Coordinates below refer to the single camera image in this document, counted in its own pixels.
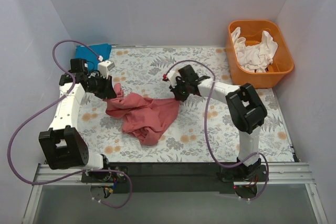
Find red t shirt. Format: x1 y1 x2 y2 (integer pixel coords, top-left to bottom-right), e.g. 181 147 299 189
106 83 180 146

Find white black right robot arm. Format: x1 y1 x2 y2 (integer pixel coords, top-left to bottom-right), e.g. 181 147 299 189
163 65 267 182

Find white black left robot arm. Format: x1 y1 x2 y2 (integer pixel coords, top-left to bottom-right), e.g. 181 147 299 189
38 58 117 182

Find white t shirts in basket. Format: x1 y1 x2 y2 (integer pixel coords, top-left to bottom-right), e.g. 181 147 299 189
231 27 278 73

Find folded blue t shirt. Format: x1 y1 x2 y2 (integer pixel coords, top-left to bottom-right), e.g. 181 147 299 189
75 44 112 63

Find floral table mat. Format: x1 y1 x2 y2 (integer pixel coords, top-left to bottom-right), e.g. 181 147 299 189
52 47 296 163

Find orange plastic basket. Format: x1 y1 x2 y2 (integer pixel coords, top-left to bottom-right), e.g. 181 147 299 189
226 19 294 89

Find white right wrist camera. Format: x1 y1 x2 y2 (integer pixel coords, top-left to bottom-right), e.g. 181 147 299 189
163 70 180 88

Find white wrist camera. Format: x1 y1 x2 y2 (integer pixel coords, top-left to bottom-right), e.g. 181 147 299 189
97 60 115 79
163 70 180 88

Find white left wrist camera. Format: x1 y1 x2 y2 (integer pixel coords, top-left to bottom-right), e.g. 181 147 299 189
97 60 115 79

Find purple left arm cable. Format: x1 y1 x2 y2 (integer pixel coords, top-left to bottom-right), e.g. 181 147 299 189
7 39 132 209

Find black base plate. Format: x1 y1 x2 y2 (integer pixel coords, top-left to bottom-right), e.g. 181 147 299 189
81 163 270 195

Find aluminium frame rail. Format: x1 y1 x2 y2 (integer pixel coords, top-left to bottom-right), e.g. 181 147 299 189
33 163 316 187

